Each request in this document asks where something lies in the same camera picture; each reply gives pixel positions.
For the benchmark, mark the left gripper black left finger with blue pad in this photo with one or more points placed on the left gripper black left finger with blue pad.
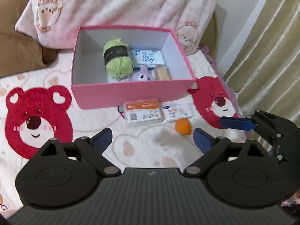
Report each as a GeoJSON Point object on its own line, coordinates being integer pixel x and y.
{"type": "Point", "coordinates": [64, 174]}

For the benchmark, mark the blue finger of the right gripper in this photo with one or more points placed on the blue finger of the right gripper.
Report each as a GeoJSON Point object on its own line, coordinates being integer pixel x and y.
{"type": "Point", "coordinates": [243, 124]}

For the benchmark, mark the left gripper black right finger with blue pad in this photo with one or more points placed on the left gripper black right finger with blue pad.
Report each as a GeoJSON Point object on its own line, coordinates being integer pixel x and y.
{"type": "Point", "coordinates": [240, 174]}

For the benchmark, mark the orange pompom ball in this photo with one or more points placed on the orange pompom ball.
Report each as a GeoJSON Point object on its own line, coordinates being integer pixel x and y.
{"type": "Point", "coordinates": [183, 126]}

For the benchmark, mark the white wet wipes pack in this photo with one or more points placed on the white wet wipes pack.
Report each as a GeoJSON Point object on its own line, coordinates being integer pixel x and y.
{"type": "Point", "coordinates": [175, 112]}

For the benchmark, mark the orange white plastic case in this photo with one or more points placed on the orange white plastic case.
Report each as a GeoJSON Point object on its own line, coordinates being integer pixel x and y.
{"type": "Point", "coordinates": [143, 112]}

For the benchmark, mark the beige striped curtain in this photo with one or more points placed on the beige striped curtain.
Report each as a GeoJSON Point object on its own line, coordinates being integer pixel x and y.
{"type": "Point", "coordinates": [265, 74]}

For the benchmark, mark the pink red bear blanket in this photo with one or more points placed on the pink red bear blanket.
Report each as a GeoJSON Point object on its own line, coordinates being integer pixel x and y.
{"type": "Point", "coordinates": [39, 105]}

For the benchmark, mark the pink cardboard box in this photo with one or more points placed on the pink cardboard box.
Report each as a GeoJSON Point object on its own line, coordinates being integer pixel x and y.
{"type": "Point", "coordinates": [94, 88]}

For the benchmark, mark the purple plush toy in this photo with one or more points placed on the purple plush toy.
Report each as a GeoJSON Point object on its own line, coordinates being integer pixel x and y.
{"type": "Point", "coordinates": [142, 75]}

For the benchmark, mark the green yarn ball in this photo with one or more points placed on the green yarn ball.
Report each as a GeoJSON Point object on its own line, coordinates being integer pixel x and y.
{"type": "Point", "coordinates": [117, 59]}

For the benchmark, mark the blue white tissue pack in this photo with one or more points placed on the blue white tissue pack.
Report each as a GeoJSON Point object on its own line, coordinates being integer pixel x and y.
{"type": "Point", "coordinates": [147, 57]}

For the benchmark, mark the brown pillow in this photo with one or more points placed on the brown pillow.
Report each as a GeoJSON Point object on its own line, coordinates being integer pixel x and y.
{"type": "Point", "coordinates": [19, 52]}

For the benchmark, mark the pink bear print pillow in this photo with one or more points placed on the pink bear print pillow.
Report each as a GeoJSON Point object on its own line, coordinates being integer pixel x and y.
{"type": "Point", "coordinates": [55, 23]}

